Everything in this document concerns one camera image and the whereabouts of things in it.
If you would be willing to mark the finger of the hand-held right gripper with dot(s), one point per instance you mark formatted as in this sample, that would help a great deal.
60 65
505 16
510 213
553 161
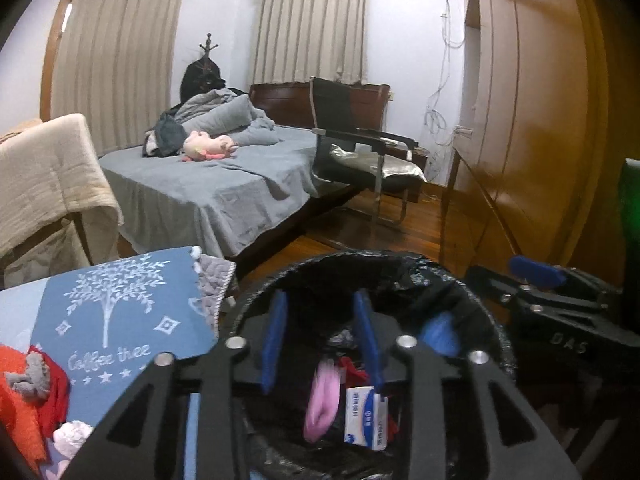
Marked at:
500 287
537 270

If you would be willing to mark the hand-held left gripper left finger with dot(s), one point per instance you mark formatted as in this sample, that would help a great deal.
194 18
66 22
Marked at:
274 340

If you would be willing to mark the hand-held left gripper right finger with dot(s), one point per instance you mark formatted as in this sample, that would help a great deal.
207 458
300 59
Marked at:
369 345

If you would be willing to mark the black trash bin with bag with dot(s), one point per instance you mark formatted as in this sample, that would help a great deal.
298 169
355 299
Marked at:
320 280

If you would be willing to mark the red cloth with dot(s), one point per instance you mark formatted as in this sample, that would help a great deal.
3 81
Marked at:
57 385

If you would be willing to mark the orange foam net sleeve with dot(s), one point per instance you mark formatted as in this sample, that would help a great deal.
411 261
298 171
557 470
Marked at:
17 410

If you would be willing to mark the blue crumpled item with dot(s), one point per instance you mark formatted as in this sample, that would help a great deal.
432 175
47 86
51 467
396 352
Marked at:
440 335

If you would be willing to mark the pink crumpled wrapper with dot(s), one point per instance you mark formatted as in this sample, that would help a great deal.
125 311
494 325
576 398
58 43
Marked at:
322 400

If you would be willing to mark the white and blue box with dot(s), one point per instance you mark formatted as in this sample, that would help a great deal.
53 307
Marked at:
365 417

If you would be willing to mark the grey quilted mat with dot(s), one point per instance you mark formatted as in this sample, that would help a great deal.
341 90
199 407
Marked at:
212 280

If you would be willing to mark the wooden side table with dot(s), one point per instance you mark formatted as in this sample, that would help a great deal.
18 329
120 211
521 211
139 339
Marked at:
450 185

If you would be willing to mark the blue tree print tablecloth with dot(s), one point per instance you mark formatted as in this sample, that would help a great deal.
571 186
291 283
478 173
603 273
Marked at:
125 320

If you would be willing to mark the grey bed sheet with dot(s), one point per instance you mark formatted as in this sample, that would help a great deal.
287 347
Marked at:
225 185

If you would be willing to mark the silver cushion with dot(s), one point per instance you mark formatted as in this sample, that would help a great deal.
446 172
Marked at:
380 165

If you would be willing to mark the wooden wardrobe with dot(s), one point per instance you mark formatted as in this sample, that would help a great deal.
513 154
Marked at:
540 85

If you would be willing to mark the pink plush toy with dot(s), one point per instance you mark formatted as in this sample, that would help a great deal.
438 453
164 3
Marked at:
205 146

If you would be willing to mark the white crumpled tissue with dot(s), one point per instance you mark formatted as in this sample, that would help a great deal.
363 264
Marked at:
72 437

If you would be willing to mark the dark clothes pile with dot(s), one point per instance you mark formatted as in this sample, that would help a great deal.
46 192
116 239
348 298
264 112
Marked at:
167 135

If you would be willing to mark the wooden bed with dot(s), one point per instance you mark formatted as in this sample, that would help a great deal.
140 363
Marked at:
280 105

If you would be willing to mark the grey duvet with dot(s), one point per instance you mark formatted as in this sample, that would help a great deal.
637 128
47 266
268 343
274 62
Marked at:
220 110

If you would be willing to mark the grey plush toy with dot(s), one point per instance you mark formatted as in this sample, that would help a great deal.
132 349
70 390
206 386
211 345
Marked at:
30 377

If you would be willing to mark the beige upholstered chair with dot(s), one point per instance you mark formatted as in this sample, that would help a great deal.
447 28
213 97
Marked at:
35 260

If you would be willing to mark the black coat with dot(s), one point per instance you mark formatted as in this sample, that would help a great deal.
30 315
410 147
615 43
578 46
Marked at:
197 82

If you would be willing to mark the beige blanket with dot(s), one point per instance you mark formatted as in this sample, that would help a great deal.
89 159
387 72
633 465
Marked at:
55 170

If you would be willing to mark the wooden coat rack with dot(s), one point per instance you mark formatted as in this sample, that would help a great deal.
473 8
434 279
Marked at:
207 47

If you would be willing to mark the narrow beige curtain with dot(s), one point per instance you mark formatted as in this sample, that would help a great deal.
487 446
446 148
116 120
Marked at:
310 30

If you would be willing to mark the wide beige curtain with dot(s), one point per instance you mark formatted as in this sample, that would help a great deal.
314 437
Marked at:
115 60

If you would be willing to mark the tan cloth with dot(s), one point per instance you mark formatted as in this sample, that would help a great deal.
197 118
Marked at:
17 130

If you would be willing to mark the black metal frame chair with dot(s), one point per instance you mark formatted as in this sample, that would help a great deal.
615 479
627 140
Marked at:
330 110

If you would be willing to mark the wooden window frame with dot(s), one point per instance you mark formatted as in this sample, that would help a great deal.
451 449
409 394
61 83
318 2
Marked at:
50 60

